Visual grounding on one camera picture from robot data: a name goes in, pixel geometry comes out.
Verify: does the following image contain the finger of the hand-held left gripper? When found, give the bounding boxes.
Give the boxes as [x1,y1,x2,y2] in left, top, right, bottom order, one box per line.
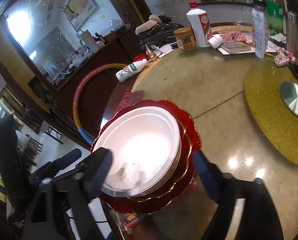
[51,148,82,172]
[75,147,110,174]

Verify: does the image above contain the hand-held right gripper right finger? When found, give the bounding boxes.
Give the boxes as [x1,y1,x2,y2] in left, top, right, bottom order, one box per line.
[191,150,284,240]

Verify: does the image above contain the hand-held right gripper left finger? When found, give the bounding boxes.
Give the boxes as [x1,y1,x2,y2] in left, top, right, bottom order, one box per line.
[24,152,114,240]

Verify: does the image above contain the red scalloped plate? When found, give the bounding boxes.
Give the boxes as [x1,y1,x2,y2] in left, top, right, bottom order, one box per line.
[99,99,202,215]
[114,104,191,202]

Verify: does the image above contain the person's left forearm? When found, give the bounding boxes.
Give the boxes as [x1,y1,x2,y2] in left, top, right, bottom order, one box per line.
[0,114,23,207]

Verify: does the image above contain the red and yellow hula hoop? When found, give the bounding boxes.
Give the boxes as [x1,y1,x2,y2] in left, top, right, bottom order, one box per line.
[72,64,137,147]

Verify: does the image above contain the colourful printed packet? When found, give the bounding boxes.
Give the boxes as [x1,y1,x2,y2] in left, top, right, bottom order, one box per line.
[121,212,149,228]

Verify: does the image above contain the gold glitter turntable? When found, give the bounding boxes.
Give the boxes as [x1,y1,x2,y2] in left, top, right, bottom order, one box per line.
[244,61,298,167]

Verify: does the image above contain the small white milk bottle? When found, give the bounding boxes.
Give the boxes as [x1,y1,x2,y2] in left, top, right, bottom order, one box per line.
[115,59,148,82]

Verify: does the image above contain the silver turntable disc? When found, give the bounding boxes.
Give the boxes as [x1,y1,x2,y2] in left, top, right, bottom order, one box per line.
[279,81,298,119]

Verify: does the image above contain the white insulated jug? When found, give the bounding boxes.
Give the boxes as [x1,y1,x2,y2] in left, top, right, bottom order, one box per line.
[80,30,95,52]

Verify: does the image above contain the grey notebook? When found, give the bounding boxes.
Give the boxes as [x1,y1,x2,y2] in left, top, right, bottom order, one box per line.
[223,42,252,52]

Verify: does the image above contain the small white cup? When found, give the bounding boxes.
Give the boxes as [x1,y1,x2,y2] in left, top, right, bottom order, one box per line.
[208,34,224,49]

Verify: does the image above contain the wood framed mirror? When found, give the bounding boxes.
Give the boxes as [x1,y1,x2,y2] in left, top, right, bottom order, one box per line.
[0,0,149,100]

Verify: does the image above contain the brown spread jar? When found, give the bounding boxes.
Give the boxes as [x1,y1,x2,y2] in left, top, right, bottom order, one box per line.
[173,27,197,52]

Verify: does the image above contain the white plug adapter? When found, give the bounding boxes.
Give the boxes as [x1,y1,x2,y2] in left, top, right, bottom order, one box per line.
[274,56,290,67]

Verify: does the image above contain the pink meat slices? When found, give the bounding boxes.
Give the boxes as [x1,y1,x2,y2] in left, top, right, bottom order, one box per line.
[218,31,247,43]

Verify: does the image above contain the black fur-lined shoe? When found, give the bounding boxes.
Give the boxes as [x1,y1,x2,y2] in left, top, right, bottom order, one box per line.
[134,14,186,47]

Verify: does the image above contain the white liquor bottle red cap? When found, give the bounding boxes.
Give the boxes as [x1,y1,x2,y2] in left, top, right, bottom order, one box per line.
[186,2,213,48]

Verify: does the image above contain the pink wrapped candies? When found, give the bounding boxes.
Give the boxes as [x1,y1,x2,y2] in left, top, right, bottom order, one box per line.
[276,46,298,64]

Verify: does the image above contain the white squeeze tube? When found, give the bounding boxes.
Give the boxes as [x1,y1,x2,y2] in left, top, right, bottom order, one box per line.
[251,8,269,58]

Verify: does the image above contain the steel thermos flask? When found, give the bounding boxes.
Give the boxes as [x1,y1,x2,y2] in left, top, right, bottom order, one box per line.
[285,11,298,55]

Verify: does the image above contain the green plastic bottle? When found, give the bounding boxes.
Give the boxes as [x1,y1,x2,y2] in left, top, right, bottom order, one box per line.
[265,0,284,37]

